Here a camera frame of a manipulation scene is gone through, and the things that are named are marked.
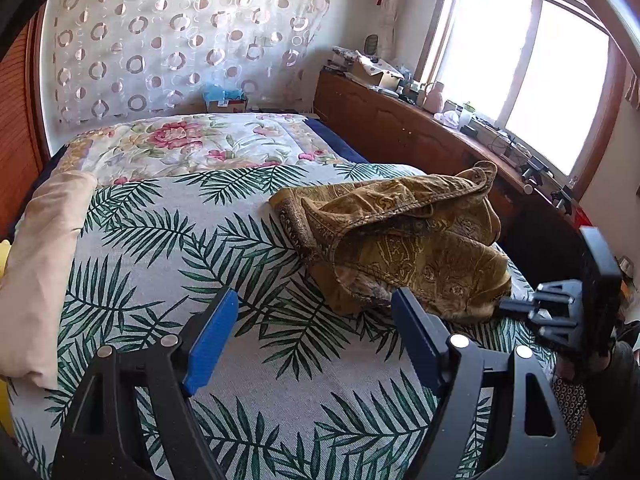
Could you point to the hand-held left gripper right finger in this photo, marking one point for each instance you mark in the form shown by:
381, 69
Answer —
415, 335

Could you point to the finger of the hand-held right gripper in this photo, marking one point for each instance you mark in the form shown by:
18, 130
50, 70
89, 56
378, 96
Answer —
560, 294
520, 306

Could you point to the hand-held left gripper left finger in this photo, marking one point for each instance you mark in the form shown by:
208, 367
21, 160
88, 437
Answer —
210, 345

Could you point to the brown patterned garment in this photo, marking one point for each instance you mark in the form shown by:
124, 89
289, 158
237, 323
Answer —
400, 250

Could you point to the person's right forearm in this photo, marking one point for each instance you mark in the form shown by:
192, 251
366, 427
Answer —
620, 395

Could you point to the leaf print bed sheet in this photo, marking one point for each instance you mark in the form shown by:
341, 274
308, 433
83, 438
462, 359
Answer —
280, 385

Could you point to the dark patterned cloth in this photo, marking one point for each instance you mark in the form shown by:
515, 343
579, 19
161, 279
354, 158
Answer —
570, 405

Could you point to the tan pillow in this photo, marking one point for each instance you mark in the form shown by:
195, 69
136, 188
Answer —
40, 270

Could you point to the white bottle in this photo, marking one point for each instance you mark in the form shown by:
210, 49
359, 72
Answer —
465, 116

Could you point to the floral quilt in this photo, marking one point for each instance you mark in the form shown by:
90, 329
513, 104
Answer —
200, 145

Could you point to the wooden cabinet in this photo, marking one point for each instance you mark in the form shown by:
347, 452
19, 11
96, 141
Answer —
400, 130

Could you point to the pink jug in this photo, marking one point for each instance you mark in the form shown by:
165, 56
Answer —
434, 97

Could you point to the yellow plush toy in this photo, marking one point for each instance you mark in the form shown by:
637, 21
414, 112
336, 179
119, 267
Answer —
3, 255

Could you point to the window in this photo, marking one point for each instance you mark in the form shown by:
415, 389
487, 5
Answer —
520, 70

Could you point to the cardboard box with blue cloth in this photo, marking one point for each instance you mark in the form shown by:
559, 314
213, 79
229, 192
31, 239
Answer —
225, 100

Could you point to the open cardboard box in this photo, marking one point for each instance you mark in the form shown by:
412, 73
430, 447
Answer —
377, 72

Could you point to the wooden slatted panel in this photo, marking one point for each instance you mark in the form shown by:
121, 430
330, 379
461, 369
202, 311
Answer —
20, 135

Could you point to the white curtain with circles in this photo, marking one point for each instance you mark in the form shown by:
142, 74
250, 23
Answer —
175, 35

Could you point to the beige curtain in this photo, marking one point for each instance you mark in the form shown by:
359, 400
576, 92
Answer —
395, 5

